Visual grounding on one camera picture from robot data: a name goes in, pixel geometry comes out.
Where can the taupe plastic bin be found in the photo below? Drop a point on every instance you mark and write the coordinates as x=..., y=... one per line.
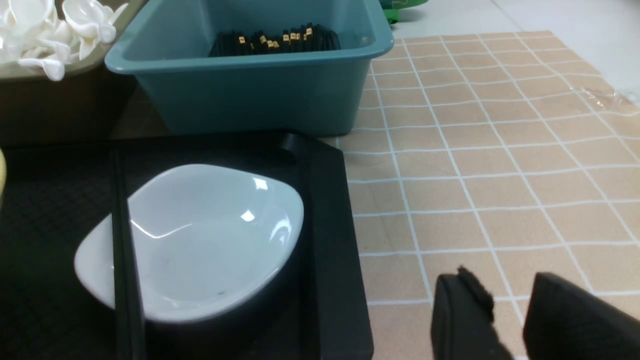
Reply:
x=84, y=106

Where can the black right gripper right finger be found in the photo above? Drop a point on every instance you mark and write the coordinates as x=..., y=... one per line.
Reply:
x=565, y=322

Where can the black chopstick pair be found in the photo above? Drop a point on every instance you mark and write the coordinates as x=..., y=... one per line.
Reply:
x=128, y=307

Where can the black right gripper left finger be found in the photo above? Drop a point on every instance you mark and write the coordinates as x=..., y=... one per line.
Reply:
x=462, y=325

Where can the white shallow side dish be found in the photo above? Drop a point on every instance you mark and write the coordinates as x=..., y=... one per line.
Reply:
x=209, y=238

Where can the bundle of black chopsticks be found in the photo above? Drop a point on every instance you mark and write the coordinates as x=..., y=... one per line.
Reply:
x=309, y=37

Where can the pile of white spoons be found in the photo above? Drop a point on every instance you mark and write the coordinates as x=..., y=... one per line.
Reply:
x=45, y=37

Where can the black plastic serving tray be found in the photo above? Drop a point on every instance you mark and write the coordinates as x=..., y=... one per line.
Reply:
x=57, y=269

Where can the teal plastic bin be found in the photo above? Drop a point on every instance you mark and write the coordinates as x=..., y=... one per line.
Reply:
x=166, y=48

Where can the tan checkered table mat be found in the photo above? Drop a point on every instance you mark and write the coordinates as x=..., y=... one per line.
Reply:
x=505, y=153

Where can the green object behind table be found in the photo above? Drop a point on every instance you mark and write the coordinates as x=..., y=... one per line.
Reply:
x=391, y=8

